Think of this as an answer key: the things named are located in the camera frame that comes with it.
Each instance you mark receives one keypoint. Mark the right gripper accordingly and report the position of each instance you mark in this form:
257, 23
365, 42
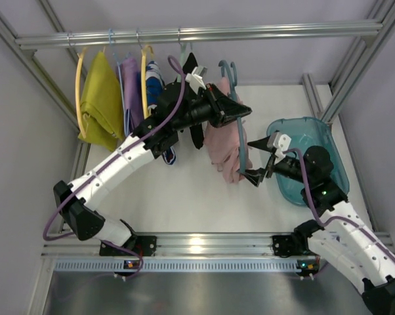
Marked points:
270, 165

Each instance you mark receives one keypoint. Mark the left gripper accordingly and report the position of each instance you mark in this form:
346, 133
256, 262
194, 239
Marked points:
215, 105

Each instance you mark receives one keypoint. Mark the pink trousers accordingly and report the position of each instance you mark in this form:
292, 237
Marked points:
222, 145

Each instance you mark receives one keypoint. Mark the blue-grey plastic hanger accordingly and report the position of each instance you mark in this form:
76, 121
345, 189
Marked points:
229, 70

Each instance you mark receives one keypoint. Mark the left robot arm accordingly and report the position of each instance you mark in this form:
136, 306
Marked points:
78, 200

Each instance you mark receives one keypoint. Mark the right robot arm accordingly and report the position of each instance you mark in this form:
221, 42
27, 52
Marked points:
336, 233

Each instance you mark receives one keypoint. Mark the black trousers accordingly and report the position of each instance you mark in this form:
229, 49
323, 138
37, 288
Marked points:
180, 91

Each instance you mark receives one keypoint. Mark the blue white patterned trousers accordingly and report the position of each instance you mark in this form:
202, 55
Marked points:
154, 87

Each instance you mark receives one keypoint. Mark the purple trousers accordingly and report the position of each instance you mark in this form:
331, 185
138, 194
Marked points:
133, 112

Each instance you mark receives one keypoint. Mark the olive yellow trousers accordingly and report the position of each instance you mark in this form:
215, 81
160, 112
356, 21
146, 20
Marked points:
101, 105

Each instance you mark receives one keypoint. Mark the pale yellow hanger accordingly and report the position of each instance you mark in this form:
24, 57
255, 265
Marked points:
78, 72

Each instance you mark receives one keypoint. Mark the teal plastic basin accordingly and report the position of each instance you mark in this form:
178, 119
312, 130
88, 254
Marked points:
304, 133

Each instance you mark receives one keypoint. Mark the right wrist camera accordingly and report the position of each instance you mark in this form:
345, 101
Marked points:
279, 143

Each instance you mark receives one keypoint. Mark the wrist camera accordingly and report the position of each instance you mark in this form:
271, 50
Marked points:
195, 78
279, 143

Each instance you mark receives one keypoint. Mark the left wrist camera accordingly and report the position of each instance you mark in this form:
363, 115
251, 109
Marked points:
195, 78

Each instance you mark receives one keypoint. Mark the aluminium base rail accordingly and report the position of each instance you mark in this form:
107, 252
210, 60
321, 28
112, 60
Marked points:
176, 245

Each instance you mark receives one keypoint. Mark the light blue wire hanger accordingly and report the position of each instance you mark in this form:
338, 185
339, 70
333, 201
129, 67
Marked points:
118, 75

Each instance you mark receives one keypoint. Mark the slotted cable duct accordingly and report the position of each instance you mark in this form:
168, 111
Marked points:
186, 265

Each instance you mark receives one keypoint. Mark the aluminium hanging rail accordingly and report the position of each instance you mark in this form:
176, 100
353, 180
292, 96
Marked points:
190, 35

